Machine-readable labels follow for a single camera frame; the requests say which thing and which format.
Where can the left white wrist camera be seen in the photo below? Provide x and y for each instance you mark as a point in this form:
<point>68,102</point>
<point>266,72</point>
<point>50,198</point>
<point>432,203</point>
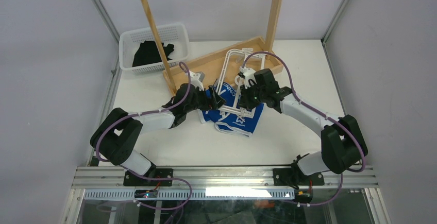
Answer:
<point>197,80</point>

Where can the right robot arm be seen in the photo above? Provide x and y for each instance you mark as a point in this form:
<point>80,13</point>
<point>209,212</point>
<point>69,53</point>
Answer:
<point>342,142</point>

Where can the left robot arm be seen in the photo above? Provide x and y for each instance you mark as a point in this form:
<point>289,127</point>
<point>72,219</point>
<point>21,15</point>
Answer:
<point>117,136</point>

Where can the white perforated plastic basket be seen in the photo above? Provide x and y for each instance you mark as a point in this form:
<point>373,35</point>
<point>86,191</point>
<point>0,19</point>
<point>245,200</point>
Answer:
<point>174,40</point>

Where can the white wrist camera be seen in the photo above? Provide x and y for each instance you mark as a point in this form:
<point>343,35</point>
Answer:
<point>197,80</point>
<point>246,77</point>

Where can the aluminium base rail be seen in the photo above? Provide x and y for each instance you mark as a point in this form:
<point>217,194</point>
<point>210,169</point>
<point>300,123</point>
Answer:
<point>183,182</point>

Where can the wooden hanger stand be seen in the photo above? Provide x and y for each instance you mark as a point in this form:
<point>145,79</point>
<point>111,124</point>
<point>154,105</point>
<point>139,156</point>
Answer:
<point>215,51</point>

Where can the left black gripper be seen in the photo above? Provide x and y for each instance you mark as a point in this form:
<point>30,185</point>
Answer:
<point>207,103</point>

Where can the black garment in basket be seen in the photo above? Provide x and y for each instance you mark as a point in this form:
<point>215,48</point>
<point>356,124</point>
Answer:
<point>146,54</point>

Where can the white plastic clip hanger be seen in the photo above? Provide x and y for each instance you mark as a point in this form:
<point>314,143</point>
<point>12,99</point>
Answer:
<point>241,55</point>

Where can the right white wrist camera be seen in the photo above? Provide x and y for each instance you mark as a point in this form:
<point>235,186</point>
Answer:
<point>246,77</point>

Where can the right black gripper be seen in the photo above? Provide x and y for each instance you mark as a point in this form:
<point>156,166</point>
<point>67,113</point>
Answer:
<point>244,102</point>

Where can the blue boxer underwear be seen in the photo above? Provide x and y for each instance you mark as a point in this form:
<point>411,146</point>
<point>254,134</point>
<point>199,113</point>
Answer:
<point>229,123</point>

